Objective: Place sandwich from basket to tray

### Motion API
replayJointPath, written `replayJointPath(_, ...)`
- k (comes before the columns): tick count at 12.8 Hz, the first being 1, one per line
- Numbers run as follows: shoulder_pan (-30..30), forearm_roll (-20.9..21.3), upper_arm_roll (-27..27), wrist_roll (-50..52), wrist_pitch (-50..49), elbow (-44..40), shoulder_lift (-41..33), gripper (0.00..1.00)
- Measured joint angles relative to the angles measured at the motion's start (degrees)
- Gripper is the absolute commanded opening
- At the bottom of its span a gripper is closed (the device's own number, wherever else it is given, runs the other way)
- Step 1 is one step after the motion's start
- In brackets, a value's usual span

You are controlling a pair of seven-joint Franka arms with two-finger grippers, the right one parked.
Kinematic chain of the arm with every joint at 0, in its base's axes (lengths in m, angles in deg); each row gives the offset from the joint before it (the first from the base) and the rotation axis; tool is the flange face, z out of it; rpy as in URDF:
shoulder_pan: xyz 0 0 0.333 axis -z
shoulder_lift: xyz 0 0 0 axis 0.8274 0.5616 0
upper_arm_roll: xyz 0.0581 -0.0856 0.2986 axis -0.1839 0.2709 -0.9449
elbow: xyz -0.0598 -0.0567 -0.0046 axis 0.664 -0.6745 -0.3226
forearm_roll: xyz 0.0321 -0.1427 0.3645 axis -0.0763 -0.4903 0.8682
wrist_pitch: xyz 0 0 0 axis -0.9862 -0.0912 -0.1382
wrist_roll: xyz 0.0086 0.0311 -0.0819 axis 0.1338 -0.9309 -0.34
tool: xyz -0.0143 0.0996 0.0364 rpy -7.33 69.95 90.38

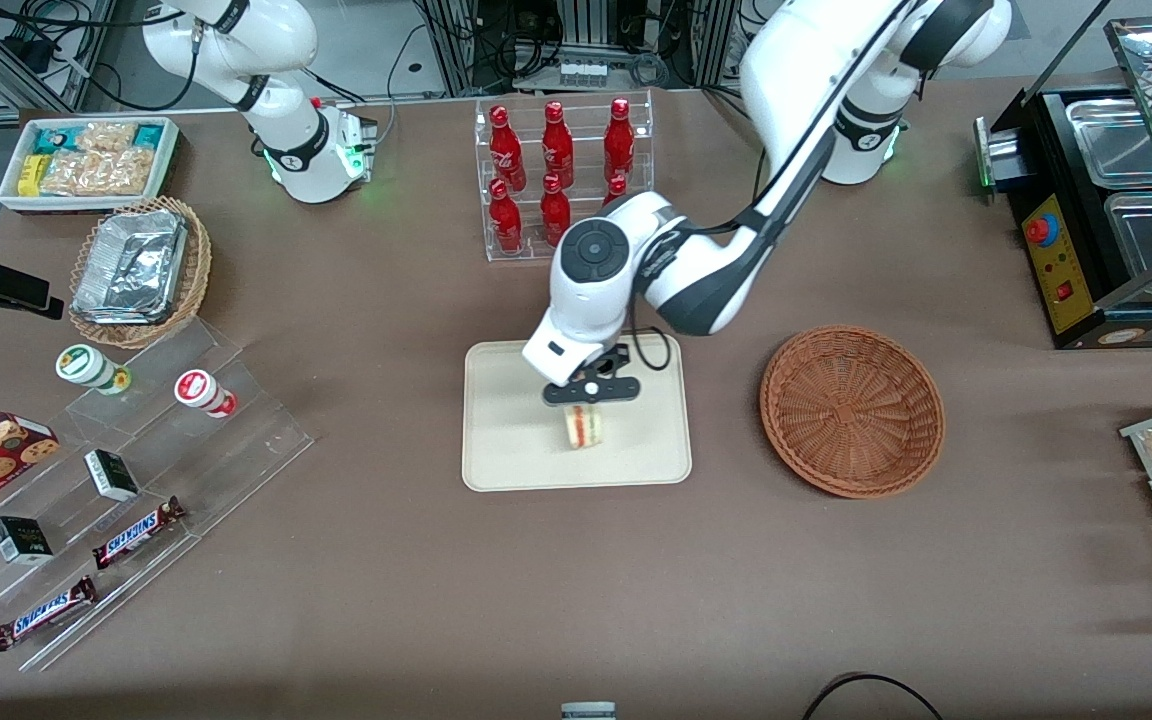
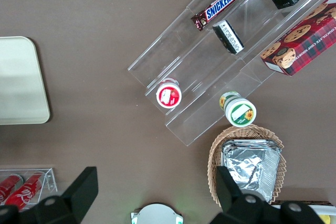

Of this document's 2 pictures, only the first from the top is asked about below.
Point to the white snack bin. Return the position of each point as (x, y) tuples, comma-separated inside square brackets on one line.
[(11, 200)]

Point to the red cola bottle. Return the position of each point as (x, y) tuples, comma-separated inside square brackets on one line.
[(557, 148), (619, 142), (616, 188), (506, 150), (554, 205), (506, 222)]

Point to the clear acrylic bottle rack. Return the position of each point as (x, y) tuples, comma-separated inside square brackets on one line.
[(526, 252)]

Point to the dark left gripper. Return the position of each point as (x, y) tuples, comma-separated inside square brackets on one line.
[(617, 359)]

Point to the red emergency button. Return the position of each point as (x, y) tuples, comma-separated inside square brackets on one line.
[(1038, 230)]

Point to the cream plastic tray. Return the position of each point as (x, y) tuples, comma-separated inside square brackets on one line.
[(506, 440)]

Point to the clear rice cracker bag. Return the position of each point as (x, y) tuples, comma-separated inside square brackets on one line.
[(101, 173), (106, 136)]

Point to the brown wicker basket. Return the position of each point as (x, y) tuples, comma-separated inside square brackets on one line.
[(851, 410)]

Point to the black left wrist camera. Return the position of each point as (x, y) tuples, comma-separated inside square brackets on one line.
[(613, 360)]

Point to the teal snack packet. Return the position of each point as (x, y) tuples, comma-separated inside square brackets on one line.
[(56, 139), (148, 136)]

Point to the light wicker basket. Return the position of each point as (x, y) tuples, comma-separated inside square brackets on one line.
[(198, 270)]

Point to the black food warmer machine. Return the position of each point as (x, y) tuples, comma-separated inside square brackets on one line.
[(1061, 270)]

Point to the red lid drink bottle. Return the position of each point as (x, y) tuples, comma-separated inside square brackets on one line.
[(201, 390)]

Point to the triangular sandwich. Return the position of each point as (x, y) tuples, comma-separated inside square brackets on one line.
[(583, 428)]

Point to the yellow snack packet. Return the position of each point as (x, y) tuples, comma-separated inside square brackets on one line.
[(30, 175)]

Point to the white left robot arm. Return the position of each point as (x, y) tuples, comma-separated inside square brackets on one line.
[(706, 280)]

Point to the Snickers chocolate bar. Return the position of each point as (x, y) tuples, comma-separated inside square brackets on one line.
[(44, 613), (136, 532)]

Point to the grey box at table edge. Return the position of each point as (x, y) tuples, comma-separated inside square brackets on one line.
[(588, 711)]

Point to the aluminium foil tray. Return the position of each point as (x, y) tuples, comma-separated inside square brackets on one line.
[(131, 265)]

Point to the green lid drink bottle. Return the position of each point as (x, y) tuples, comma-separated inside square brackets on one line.
[(86, 365)]

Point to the clear acrylic step shelf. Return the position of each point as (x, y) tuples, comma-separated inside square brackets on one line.
[(236, 440)]

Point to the aluminium frame rack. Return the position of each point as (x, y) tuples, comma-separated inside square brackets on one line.
[(586, 40)]

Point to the small black box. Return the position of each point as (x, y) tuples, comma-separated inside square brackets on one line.
[(112, 475), (21, 540)]

